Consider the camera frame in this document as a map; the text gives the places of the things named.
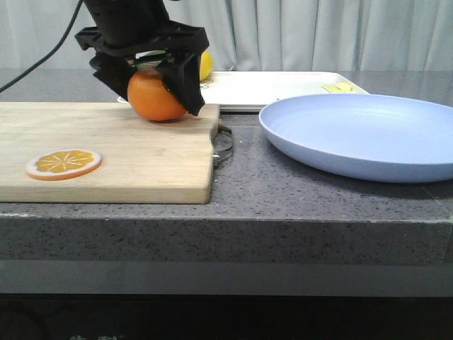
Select grey curtain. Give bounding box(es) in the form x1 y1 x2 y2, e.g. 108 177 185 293
1 1 452 72

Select orange slice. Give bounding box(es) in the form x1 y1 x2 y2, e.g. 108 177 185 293
25 149 102 181

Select wooden cutting board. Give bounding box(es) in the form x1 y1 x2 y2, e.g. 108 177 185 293
1 102 219 204

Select yellow lemon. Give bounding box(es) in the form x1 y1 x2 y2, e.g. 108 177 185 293
200 51 214 81

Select blue round plate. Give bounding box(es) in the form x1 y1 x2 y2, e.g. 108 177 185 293
259 93 452 183

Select metal cutting board handle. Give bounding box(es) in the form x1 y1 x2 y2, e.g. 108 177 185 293
212 121 234 167

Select yellow lemon wedge pieces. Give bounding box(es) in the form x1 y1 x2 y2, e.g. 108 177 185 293
321 82 354 93

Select black cable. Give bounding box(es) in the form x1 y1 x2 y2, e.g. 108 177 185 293
0 0 84 94

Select whole orange fruit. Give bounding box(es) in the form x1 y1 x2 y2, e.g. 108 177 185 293
127 70 187 121

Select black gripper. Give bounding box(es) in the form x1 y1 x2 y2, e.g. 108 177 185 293
76 1 209 116

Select cream rectangular tray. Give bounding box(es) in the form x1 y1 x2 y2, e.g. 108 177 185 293
117 72 369 113

